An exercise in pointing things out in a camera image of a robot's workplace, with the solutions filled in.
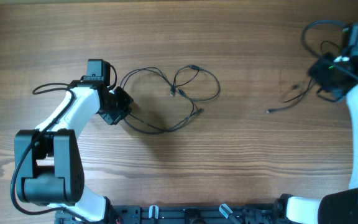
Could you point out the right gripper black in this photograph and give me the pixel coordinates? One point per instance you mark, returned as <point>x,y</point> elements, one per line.
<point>314,72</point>

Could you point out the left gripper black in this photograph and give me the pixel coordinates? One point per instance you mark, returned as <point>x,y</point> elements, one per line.
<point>127,100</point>

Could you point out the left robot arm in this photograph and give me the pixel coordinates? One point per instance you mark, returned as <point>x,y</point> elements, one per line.
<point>48,174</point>

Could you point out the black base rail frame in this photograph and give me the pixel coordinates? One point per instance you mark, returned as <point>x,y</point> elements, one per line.
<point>259,213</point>

